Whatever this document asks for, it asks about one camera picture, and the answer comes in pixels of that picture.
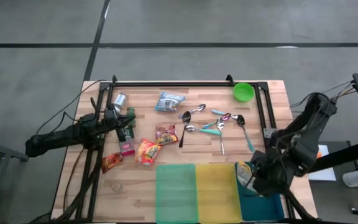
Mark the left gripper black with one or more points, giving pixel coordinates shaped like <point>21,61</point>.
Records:
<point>113,115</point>

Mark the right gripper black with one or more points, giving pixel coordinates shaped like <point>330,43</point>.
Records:
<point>266,174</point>

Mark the small black box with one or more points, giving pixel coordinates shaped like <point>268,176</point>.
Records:
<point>129,132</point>

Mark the silver yellow snack packet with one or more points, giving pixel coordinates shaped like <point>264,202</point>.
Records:
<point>244,174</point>

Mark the pink paint case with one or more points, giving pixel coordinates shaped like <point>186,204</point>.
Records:
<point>127,148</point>

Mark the orange red noodle packet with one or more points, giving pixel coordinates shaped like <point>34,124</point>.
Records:
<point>148,152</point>

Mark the maroon yellow snack packet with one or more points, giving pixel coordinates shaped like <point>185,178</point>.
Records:
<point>166,134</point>

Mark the small red orange packet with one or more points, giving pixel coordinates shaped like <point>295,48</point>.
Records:
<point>111,161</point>

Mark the blue white snack packet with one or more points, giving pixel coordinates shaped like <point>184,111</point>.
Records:
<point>169,101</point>

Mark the black metal spoon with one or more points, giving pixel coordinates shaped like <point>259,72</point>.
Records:
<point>186,117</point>

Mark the small clear round jar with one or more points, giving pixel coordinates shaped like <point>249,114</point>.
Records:
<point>117,187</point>

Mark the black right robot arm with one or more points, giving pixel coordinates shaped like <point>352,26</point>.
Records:
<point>309,124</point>

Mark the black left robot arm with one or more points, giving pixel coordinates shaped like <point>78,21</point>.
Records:
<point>57,137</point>

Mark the dark teal tray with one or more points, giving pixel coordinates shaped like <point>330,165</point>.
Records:
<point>259,208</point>

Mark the yellow translucent tray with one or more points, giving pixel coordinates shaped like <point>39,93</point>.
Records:
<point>217,193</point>

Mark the orange object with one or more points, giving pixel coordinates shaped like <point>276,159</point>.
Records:
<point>319,154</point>

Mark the all-silver metal spoon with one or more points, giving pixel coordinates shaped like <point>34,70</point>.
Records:
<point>221,137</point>

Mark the white paper sheet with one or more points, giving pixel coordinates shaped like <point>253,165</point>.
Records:
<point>325,174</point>

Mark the black diagonal stand beam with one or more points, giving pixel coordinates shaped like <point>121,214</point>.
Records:
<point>346,154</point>

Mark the green plastic bowl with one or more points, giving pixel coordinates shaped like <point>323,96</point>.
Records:
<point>243,92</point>

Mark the green translucent tray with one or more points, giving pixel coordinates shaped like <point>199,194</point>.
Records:
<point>176,193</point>

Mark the black aluminium table frame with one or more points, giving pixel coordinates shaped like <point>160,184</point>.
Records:
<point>182,84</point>

